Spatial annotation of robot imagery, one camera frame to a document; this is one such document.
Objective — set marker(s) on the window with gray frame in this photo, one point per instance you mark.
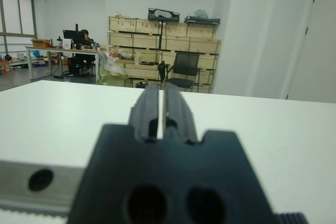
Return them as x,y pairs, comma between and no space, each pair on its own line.
10,11

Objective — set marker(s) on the white carton red print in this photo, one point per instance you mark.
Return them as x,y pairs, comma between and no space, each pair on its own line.
66,44

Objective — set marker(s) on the small brown cardboard box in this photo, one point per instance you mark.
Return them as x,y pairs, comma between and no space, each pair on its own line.
40,43

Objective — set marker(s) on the flat black case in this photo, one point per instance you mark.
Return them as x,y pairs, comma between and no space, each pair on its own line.
202,20

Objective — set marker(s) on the black computer tower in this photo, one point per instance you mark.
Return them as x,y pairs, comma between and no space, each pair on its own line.
75,66

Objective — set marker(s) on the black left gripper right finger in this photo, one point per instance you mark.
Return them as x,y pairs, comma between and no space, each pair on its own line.
178,113

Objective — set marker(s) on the yellow-green sack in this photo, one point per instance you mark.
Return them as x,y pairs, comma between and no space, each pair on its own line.
113,78

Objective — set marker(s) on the black mesh office chair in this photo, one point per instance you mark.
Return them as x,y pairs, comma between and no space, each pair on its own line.
186,63

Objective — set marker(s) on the stacked wooden crates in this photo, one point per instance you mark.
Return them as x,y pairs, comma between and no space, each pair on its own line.
147,41

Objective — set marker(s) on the black computer monitor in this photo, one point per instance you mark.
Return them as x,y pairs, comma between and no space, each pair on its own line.
70,34

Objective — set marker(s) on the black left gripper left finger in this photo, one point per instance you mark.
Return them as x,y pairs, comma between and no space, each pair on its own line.
147,111

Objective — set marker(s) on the wooden desk white legs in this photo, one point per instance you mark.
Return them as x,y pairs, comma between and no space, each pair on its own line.
65,49

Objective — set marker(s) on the open black case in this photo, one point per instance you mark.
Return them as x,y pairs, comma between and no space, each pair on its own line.
151,14

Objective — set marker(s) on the orange packet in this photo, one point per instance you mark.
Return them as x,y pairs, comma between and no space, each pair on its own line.
115,53

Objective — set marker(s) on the gray plastic bag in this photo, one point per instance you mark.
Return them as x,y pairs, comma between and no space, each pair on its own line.
200,13

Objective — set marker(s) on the white door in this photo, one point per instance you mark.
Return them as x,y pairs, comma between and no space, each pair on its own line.
320,51

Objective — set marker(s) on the seated person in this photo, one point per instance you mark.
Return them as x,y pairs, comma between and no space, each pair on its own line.
88,40

